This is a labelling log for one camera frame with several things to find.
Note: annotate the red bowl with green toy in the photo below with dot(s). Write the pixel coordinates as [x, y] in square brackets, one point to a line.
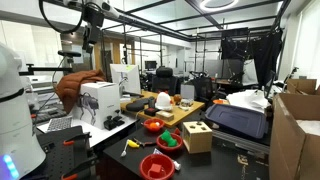
[166, 148]

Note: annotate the checkered calibration board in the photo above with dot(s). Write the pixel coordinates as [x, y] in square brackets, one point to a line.
[60, 123]

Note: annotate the black box with red label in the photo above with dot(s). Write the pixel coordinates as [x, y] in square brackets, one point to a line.
[151, 111]

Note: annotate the small brown cardboard box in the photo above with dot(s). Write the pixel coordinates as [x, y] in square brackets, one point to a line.
[165, 115]

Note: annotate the clear glass jar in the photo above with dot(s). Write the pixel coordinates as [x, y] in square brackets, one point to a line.
[186, 104]

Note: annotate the red bowl with orange ball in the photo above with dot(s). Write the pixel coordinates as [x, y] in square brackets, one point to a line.
[159, 129]

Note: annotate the brown ball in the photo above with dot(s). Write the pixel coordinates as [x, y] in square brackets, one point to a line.
[177, 98]

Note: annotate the wooden desk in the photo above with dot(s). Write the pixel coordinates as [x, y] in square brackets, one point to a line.
[186, 111]

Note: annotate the white plush chicken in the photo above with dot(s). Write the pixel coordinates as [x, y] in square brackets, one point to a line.
[163, 101]

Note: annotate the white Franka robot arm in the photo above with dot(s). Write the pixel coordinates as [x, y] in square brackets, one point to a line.
[16, 133]

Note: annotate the yellow banana toy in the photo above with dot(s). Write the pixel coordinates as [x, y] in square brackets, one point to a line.
[133, 144]

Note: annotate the black cylindrical case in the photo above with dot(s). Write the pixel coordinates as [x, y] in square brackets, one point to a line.
[138, 104]

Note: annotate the wooden shape sorter box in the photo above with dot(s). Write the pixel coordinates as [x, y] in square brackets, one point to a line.
[197, 138]

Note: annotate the orange ball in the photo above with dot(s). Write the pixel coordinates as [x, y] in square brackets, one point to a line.
[154, 125]

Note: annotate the white table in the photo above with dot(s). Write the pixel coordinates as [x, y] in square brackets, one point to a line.
[96, 131]

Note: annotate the large cardboard box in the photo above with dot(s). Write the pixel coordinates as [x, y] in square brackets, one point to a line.
[290, 143]

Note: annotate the white box with robot dog print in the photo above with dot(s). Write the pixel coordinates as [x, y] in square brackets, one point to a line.
[100, 100]

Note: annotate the white blue toothpaste tube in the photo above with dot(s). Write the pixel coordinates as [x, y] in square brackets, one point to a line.
[175, 164]

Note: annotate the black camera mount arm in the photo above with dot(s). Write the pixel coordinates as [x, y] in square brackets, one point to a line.
[50, 69]

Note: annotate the black mesh office chair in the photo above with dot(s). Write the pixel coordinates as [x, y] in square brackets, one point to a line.
[203, 87]

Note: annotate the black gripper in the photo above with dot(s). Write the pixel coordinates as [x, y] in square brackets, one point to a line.
[93, 34]

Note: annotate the pile of white papers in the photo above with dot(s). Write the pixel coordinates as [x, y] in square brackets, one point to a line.
[248, 99]

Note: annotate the red bowl with red block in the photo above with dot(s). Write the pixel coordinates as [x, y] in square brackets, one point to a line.
[145, 170]

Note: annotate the small red pyramid block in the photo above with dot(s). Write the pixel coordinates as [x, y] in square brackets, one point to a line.
[177, 132]

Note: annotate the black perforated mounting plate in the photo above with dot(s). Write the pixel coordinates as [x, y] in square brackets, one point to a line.
[60, 156]

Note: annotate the black clamp blocks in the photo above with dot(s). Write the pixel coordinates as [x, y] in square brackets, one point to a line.
[113, 122]

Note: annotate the black curtain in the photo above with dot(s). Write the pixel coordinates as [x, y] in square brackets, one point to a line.
[266, 50]

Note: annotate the brown puffer jacket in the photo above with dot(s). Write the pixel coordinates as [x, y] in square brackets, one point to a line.
[71, 86]

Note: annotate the monitor with white back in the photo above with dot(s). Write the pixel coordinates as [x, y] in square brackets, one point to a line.
[128, 78]

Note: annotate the open small cardboard box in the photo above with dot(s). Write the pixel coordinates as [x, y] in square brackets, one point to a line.
[301, 86]

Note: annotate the black clamp with orange tip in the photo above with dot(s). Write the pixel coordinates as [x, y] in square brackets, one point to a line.
[81, 166]
[78, 138]

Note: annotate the green toy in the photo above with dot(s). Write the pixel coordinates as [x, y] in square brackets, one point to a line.
[168, 139]

